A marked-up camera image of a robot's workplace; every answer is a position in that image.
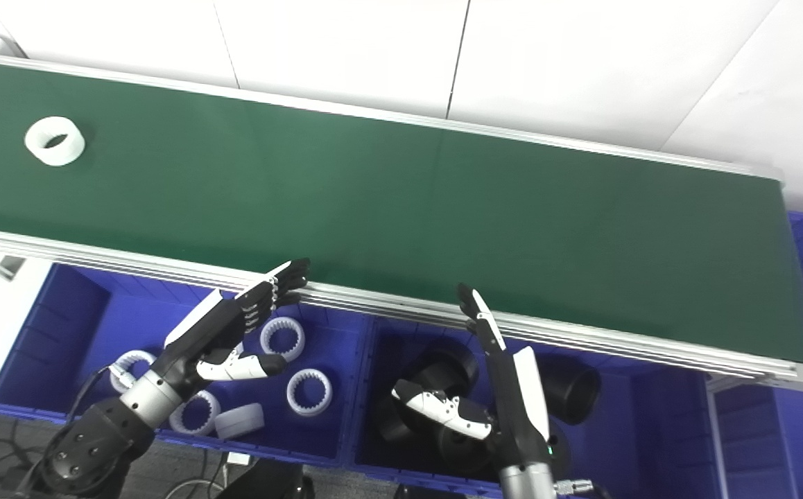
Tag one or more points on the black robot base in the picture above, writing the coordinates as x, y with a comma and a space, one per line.
270, 484

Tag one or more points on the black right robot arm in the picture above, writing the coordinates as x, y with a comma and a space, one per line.
526, 485

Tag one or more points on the blue bin with white parts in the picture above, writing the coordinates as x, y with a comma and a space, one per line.
62, 333

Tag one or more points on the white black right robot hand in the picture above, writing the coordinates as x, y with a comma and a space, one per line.
533, 395

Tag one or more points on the green conveyor belt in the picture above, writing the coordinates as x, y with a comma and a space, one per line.
582, 336
374, 208

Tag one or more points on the black cylinder part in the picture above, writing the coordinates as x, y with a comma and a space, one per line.
575, 395
453, 364
391, 423
460, 450

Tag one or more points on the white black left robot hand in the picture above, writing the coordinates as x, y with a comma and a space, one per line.
197, 322

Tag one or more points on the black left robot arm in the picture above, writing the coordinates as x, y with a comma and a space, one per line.
89, 443

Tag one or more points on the blue bin with black parts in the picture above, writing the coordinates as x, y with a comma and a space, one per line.
651, 430

